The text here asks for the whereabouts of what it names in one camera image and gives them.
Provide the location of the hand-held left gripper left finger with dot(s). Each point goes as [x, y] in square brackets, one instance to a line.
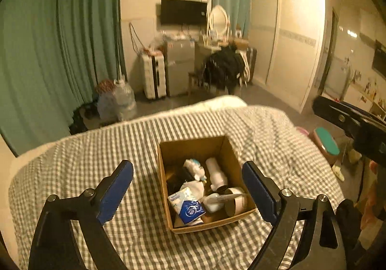
[117, 194]

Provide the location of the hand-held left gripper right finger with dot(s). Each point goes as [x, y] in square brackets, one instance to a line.
[259, 194]

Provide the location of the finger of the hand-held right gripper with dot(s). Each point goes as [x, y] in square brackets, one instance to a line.
[331, 110]

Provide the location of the beige tape roll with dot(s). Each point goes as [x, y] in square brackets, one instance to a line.
[238, 202]

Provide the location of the silver squeeze tube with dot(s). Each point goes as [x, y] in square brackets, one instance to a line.
[230, 197]

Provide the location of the white cylindrical bottle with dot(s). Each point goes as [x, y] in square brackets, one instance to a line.
[215, 173]

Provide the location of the white rounded container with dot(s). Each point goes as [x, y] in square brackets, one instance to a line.
[211, 204]

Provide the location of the white patterned tissue pack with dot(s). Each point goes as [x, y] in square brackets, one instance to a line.
[184, 193]

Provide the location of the blue white tissue packet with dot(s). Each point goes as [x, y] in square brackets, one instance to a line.
[190, 212]

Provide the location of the white plush toy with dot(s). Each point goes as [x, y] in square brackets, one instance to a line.
[193, 166]

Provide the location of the brown cardboard box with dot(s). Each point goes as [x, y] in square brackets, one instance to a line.
[193, 146]

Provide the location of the person's right forearm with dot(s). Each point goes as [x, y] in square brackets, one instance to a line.
[373, 194]

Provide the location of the green cushioned stool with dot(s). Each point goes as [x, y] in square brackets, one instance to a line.
[327, 140]

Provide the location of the pink basin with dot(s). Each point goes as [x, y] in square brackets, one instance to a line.
[302, 131]

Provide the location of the green checkered blanket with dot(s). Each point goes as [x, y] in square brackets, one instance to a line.
[90, 161]

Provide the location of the pale slipper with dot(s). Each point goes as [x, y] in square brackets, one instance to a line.
[338, 172]

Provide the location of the silver suitcase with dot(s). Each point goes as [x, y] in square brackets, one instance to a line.
[251, 61]

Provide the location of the clear water jug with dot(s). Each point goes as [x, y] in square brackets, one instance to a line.
[125, 101]

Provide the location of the patterned plastic bag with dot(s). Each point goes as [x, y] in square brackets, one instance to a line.
[105, 98]

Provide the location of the black jacket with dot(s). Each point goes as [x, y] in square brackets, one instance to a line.
[223, 66]

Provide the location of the white ribbed suitcase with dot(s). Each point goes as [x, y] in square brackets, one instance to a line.
[154, 76]

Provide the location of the silver small fridge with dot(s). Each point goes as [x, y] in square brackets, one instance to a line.
[179, 67]

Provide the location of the white dressing table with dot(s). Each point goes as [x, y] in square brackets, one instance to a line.
[201, 49]

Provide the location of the white oval mirror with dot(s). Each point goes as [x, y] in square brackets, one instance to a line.
[218, 21]

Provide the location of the green curtain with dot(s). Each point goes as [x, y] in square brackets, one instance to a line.
[27, 61]
[90, 31]

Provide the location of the black wall television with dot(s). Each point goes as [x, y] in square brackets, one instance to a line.
[184, 12]

